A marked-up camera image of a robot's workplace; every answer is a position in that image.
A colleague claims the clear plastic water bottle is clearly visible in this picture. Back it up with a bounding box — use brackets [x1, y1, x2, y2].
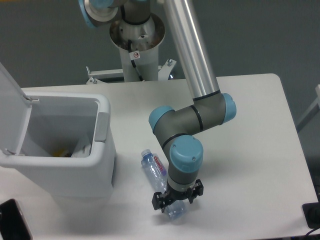
[141, 149, 187, 221]

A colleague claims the black device at table corner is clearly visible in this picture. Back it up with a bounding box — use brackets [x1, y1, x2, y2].
[302, 202, 320, 229]

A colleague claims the trash inside can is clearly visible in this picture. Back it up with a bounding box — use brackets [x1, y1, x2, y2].
[52, 148, 72, 158]

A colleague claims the black phone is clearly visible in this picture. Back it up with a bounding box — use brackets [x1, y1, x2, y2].
[0, 198, 33, 240]

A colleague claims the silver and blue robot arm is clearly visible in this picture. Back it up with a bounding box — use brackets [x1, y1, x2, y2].
[78, 0, 237, 211]

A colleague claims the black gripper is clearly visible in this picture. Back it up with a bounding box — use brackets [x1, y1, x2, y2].
[151, 179, 203, 213]

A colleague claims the white metal frame leg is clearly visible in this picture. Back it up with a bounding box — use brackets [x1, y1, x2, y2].
[295, 84, 320, 133]

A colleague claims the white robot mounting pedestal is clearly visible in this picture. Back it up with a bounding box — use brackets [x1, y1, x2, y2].
[86, 47, 177, 85]

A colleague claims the white trash can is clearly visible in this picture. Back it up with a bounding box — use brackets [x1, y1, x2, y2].
[0, 67, 116, 198]

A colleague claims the white plastic wrapper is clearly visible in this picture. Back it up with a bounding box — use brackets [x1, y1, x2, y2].
[71, 134, 92, 158]

